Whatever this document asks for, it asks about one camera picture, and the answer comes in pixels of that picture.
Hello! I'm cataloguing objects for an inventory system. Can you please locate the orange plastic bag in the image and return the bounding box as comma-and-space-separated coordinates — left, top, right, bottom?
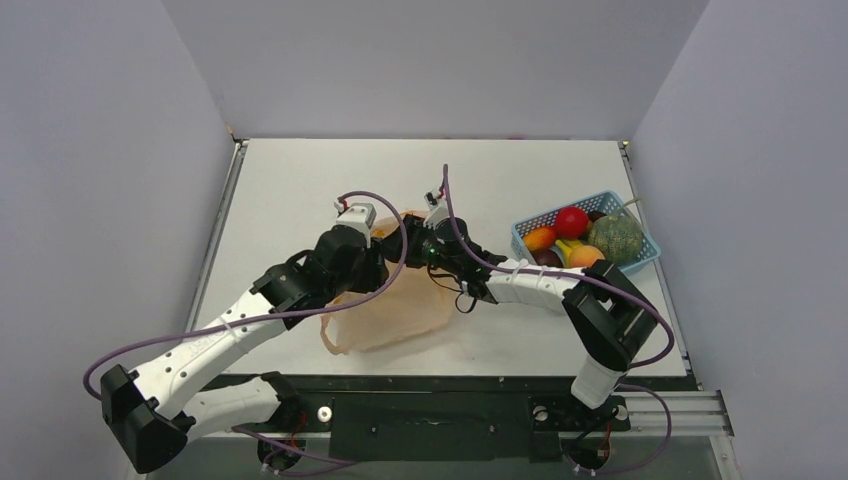
319, 210, 458, 356

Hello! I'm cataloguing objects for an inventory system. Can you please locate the orange red fake mango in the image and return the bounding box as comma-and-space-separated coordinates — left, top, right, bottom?
522, 226, 558, 253

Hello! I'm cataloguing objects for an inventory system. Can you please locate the dark red fake apple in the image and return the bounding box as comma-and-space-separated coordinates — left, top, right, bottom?
531, 249, 563, 268

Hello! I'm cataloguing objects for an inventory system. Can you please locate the bright red fake apple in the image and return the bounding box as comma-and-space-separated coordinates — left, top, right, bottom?
553, 206, 590, 240

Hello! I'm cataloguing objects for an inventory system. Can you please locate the peach coloured fake peach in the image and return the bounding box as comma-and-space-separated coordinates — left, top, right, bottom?
567, 245, 606, 268

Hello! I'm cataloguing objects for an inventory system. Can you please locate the green netted fake melon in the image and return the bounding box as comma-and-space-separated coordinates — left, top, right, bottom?
587, 213, 643, 265

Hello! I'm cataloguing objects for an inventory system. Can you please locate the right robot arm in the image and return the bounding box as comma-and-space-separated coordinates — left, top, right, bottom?
376, 214, 658, 427

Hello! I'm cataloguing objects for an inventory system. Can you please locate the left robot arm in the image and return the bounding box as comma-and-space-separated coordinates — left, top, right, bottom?
100, 225, 389, 474

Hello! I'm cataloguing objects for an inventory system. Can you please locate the dark red fake fruit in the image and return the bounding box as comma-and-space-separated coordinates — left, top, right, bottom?
588, 210, 606, 222

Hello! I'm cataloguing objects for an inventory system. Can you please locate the light blue plastic basket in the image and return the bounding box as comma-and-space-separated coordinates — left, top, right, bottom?
511, 190, 661, 274

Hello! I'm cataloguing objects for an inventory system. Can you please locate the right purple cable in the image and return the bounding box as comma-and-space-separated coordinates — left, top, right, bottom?
441, 163, 676, 475

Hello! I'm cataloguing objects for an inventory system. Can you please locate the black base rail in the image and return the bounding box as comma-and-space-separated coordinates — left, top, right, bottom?
234, 385, 671, 472

